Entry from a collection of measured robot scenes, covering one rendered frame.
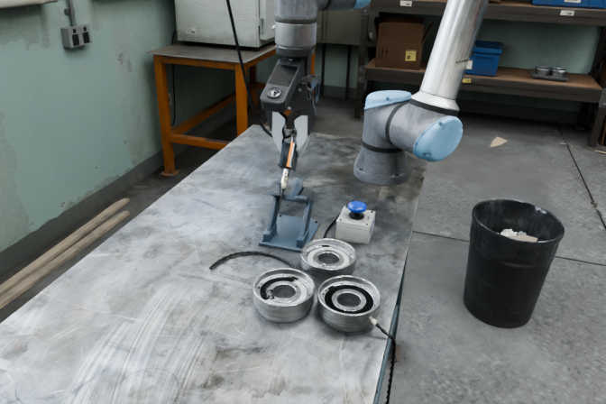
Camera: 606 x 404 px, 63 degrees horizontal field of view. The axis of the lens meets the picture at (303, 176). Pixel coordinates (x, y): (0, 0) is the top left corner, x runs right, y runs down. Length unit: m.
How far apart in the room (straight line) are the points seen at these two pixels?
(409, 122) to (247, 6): 1.96
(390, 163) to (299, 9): 0.56
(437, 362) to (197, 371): 1.32
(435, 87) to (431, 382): 1.11
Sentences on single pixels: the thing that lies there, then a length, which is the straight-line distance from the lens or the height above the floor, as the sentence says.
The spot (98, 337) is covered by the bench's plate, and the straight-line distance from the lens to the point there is 0.88.
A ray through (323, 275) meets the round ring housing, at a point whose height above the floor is 0.83.
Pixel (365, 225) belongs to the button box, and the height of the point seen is 0.84.
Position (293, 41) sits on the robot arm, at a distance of 0.90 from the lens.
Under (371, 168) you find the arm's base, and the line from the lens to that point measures 1.31.
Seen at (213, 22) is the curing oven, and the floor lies 0.94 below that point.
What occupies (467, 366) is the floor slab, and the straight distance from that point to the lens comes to 2.02.
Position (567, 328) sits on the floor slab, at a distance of 2.34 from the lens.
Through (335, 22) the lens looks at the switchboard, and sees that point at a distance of 4.63.
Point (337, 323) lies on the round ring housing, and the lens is 0.83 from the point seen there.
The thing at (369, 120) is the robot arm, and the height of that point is 0.96.
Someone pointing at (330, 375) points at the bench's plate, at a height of 0.80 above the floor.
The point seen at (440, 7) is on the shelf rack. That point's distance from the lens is 4.13.
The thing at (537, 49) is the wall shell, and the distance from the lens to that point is 4.80.
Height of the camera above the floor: 1.37
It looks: 25 degrees down
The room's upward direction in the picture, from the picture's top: 2 degrees clockwise
